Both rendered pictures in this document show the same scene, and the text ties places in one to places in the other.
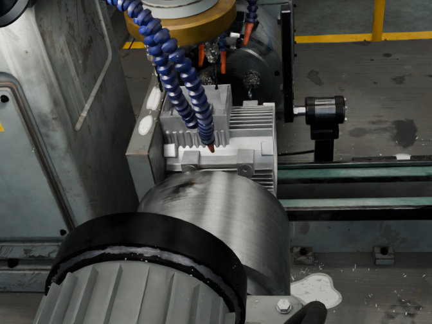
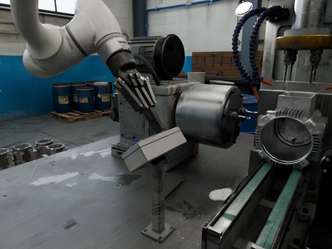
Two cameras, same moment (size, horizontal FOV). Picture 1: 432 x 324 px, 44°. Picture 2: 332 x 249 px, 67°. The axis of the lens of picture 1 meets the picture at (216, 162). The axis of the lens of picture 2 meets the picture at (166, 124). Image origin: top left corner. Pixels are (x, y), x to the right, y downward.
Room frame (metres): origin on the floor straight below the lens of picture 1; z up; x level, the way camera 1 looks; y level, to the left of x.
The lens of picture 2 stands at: (0.77, -0.95, 1.27)
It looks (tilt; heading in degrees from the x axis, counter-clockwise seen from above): 15 degrees down; 115
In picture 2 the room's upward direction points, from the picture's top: straight up
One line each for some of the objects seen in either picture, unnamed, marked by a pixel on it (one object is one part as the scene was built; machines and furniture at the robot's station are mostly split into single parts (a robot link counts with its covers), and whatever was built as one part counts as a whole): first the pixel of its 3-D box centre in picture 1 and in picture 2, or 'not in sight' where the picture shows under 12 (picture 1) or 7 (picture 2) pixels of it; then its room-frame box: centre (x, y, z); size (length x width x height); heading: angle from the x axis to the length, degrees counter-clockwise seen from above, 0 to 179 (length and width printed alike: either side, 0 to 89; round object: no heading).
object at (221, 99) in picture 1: (198, 116); (296, 104); (0.82, 0.02, 1.11); 0.12 x 0.11 x 0.07; 79
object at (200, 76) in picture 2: not in sight; (194, 82); (-0.19, 1.94, 0.99); 0.24 x 0.22 x 0.24; 167
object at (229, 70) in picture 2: not in sight; (221, 83); (-0.50, 4.79, 0.71); 2.21 x 0.95 x 1.43; 167
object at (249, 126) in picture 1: (224, 153); (290, 133); (0.82, -0.02, 1.01); 0.20 x 0.19 x 0.19; 79
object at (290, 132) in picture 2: not in sight; (295, 127); (0.83, 0.07, 1.01); 0.15 x 0.02 x 0.15; 170
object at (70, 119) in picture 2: not in sight; (83, 99); (-3.26, 3.32, 0.37); 1.20 x 0.80 x 0.74; 72
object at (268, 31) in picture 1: (233, 57); not in sight; (1.14, -0.08, 1.04); 0.41 x 0.25 x 0.25; 170
